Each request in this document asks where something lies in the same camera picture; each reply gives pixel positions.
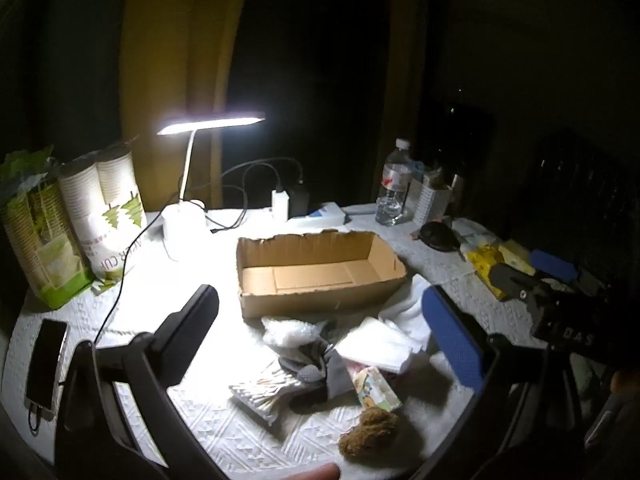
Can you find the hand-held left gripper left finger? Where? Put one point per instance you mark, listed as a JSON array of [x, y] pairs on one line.
[[192, 317]]

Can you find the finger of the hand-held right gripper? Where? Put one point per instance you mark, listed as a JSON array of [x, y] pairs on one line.
[[552, 262], [512, 282]]

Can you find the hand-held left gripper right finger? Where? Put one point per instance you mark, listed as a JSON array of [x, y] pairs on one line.
[[452, 340]]

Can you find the white pads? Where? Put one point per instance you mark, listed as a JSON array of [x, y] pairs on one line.
[[375, 345]]

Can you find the clear bubble wrap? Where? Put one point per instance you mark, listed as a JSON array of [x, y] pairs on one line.
[[290, 331]]

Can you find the cardboard box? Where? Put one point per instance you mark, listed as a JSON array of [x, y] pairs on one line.
[[310, 275]]

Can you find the person's left hand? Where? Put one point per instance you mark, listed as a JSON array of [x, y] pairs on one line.
[[317, 472]]

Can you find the yellow packet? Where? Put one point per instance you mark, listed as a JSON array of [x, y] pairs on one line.
[[487, 265]]

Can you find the black round pouch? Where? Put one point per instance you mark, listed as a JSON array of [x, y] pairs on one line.
[[440, 236]]

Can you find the colourful tissue pack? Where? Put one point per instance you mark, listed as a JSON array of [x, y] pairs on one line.
[[375, 387]]

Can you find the white desk lamp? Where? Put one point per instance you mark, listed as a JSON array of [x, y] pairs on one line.
[[182, 225]]

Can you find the pack of cotton swabs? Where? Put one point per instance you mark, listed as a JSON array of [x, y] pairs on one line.
[[265, 392]]

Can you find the white perforated basket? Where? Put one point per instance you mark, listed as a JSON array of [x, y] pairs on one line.
[[430, 197]]

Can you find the grey black glove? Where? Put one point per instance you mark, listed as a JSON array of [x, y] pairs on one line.
[[332, 370]]

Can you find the brown plush toy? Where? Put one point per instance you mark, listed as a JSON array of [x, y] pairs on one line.
[[370, 435]]

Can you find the white patterned tablecloth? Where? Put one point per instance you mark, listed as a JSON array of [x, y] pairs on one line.
[[240, 435]]

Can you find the white paper cups bag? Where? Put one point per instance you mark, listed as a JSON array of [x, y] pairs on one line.
[[107, 210]]

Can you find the white charger plug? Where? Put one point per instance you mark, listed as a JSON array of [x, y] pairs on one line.
[[280, 205]]

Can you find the clear water bottle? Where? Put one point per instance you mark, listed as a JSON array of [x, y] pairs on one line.
[[395, 185]]

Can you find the smartphone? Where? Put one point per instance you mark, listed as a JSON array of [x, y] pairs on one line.
[[46, 362]]

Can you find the black charger plug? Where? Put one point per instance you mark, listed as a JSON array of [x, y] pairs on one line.
[[299, 197]]

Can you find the white power strip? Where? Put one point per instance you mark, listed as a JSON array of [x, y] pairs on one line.
[[322, 215]]

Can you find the green paper cups pack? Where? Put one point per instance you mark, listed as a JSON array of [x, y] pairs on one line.
[[40, 240]]

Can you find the yellow curtain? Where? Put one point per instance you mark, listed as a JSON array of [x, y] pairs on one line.
[[170, 85]]

